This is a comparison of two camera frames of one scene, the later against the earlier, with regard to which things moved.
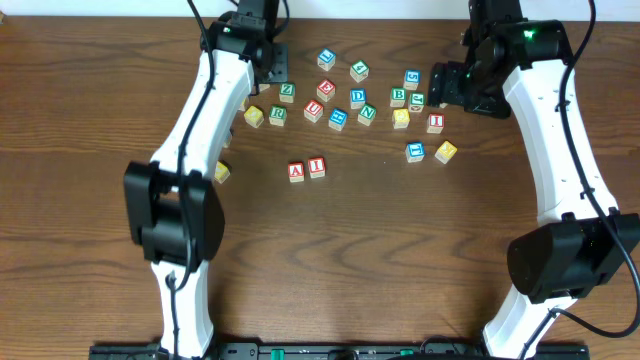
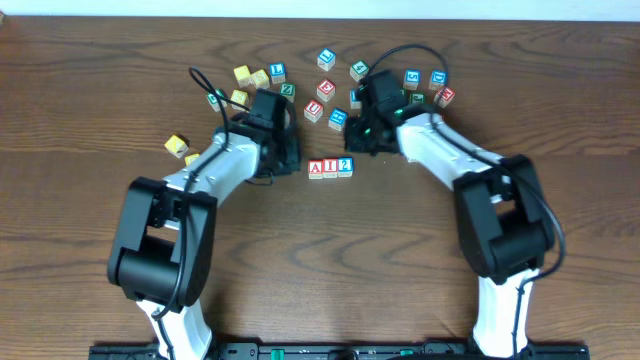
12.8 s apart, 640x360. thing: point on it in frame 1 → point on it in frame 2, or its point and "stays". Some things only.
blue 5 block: [411, 79] stays
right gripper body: [454, 84] → [363, 135]
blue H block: [338, 119] stays
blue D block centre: [357, 97] stays
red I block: [316, 167] → [330, 168]
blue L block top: [326, 59] stays
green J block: [417, 101] stays
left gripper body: [277, 64] → [285, 157]
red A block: [296, 172] → [315, 169]
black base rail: [332, 351] stays
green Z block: [287, 92] stays
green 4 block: [359, 71] stays
